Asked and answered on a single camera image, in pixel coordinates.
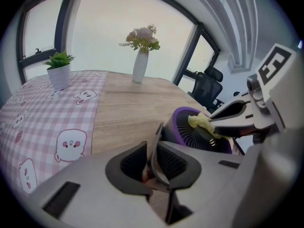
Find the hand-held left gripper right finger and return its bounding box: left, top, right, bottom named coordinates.
left=156, top=140, right=261, bottom=228

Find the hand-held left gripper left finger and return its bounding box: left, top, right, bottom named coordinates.
left=29, top=141, right=168, bottom=228

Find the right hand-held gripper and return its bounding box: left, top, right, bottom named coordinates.
left=209, top=43, right=297, bottom=138

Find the yellow cleaning cloth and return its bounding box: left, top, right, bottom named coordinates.
left=187, top=113, right=230, bottom=140

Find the purple round fan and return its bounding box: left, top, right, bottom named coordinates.
left=145, top=106, right=235, bottom=191

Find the person's left hand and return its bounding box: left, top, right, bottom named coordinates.
left=142, top=166, right=167, bottom=191

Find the black office chair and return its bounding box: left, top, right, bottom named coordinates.
left=187, top=66, right=225, bottom=113

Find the pink checked tablecloth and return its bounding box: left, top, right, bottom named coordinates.
left=0, top=70, right=109, bottom=197

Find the white ceiling pipe run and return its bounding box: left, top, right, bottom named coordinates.
left=187, top=0, right=262, bottom=75

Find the white ribbed vase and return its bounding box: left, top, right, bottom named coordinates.
left=132, top=50, right=150, bottom=83

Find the green potted plant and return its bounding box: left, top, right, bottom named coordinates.
left=43, top=51, right=76, bottom=91

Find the pink flower bouquet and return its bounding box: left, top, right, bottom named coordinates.
left=118, top=24, right=161, bottom=54

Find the black framed window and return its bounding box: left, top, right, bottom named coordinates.
left=17, top=0, right=221, bottom=86

